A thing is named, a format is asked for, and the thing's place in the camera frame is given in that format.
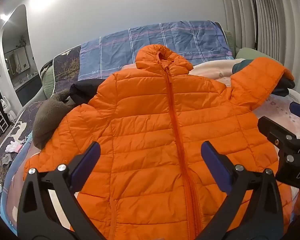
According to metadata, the black garment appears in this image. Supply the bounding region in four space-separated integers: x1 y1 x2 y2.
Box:
69 79 107 105

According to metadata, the arched wall mirror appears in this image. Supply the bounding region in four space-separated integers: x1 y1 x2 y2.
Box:
1 4 43 108

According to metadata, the orange hooded puffer jacket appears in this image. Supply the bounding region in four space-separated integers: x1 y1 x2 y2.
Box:
24 44 297 240

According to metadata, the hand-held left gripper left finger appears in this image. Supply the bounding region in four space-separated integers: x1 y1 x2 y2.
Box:
17 141 108 240

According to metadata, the green pillow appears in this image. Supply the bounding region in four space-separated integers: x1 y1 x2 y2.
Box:
236 47 283 64

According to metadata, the white cat figurine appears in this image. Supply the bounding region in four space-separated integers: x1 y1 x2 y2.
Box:
0 97 17 124

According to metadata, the white pleated curtain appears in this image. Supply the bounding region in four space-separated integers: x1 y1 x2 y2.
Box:
219 0 300 100

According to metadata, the dark tree-print quilt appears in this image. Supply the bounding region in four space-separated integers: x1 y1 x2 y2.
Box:
0 45 82 233

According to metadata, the blue plaid bedsheet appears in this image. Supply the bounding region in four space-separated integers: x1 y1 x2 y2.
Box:
79 20 233 80

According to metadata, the dark teal garment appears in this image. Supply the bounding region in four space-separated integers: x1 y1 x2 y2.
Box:
232 59 296 97

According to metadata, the pink fleece blanket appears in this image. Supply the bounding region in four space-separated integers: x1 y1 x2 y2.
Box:
44 57 300 228

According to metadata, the brown fleece garment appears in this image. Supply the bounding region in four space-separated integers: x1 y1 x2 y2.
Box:
32 89 77 149

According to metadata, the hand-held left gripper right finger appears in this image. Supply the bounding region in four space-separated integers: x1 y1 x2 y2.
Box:
195 141 283 240

